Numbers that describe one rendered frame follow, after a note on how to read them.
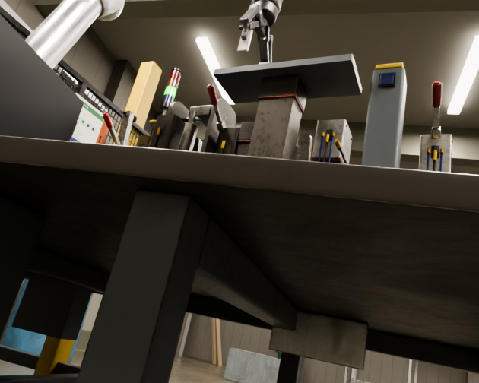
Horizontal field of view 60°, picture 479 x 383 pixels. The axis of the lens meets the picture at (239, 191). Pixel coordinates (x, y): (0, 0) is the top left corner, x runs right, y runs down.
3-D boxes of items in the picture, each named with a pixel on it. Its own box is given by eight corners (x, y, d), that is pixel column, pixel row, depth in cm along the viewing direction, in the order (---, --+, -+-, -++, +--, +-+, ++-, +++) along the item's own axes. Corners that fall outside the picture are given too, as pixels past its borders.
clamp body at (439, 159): (446, 295, 94) (452, 151, 106) (447, 284, 84) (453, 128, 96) (411, 290, 97) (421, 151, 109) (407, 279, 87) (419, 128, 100)
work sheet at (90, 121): (88, 169, 210) (107, 117, 221) (53, 148, 192) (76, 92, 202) (85, 169, 211) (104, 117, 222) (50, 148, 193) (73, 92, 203)
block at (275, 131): (278, 257, 95) (307, 91, 110) (265, 247, 89) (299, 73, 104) (239, 252, 100) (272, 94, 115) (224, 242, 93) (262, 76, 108)
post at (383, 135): (392, 269, 84) (408, 87, 99) (388, 260, 78) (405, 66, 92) (354, 265, 87) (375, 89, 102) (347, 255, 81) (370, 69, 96)
